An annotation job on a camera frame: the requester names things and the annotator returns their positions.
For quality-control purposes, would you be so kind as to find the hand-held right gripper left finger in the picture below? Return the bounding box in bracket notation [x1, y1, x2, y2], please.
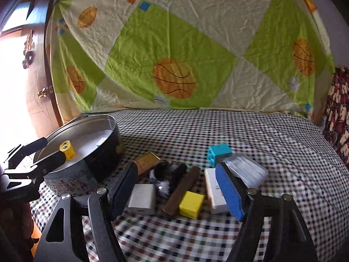
[34, 163, 138, 262]

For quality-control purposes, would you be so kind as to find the white block with tan edge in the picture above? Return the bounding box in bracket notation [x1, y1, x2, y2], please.
[204, 168, 229, 215]

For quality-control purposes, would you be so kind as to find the brass door handle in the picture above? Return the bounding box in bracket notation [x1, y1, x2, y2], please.
[38, 85, 54, 99]

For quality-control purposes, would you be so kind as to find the red patterned cloth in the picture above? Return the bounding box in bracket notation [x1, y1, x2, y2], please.
[322, 65, 349, 165]

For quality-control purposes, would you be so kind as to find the clear plastic case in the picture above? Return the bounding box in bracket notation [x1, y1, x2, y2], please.
[222, 153, 269, 189]

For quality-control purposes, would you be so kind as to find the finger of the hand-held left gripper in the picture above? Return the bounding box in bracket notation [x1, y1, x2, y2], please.
[27, 150, 67, 176]
[7, 137, 59, 160]

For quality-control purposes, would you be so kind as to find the copper rectangular box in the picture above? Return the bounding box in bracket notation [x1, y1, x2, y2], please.
[135, 152, 162, 176]

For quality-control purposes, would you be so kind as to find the yellow cube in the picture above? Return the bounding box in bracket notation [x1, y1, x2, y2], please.
[178, 191, 205, 219]

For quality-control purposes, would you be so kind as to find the white rectangular box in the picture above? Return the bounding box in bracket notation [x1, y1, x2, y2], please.
[128, 183, 157, 215]

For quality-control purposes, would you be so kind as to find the blue toy brick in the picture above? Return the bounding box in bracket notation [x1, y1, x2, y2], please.
[206, 144, 233, 167]

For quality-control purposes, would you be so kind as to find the wooden door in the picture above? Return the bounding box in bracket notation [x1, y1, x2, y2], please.
[0, 0, 64, 133]

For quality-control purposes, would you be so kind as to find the basketball print quilt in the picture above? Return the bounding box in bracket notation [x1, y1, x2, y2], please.
[45, 0, 336, 118]

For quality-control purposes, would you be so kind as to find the small yellow block with eyes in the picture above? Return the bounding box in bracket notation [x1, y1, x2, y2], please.
[59, 140, 76, 161]

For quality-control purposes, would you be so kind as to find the hanging door ornament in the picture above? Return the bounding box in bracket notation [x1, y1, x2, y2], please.
[22, 32, 35, 69]

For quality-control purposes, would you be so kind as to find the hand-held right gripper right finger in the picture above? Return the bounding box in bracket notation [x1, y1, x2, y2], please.
[215, 162, 318, 262]

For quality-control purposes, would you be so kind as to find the checkered cloth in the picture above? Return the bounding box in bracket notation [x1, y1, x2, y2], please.
[29, 109, 349, 262]

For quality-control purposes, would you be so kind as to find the brown wooden bar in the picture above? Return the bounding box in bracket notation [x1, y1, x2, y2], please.
[162, 166, 201, 217]

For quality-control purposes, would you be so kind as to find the black round tin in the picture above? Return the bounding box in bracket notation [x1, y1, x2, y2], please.
[37, 114, 124, 197]

